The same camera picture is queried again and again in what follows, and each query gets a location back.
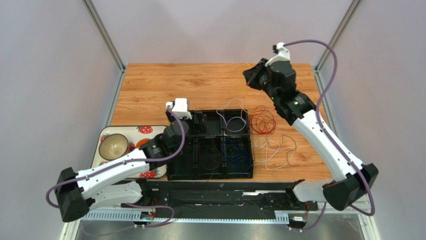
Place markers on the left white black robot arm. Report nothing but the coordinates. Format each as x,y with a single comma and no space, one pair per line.
120,166

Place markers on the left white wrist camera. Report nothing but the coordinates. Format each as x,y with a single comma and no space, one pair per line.
180,107

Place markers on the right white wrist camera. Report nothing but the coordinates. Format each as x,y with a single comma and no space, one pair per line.
281,54

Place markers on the orange translucent cup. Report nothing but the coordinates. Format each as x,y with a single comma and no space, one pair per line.
142,144

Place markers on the black six-compartment tray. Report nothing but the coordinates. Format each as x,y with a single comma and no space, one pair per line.
224,152

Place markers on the beige ceramic bowl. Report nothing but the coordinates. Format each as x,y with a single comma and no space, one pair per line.
113,147

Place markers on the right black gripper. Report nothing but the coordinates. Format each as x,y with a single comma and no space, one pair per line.
254,75

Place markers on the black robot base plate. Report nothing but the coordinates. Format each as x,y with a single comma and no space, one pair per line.
222,200

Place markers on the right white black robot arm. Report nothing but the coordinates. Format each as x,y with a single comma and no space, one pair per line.
351,178

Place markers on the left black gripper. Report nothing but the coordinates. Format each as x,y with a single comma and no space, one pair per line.
200,127

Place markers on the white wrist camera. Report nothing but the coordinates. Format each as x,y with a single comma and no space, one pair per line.
180,107
281,54

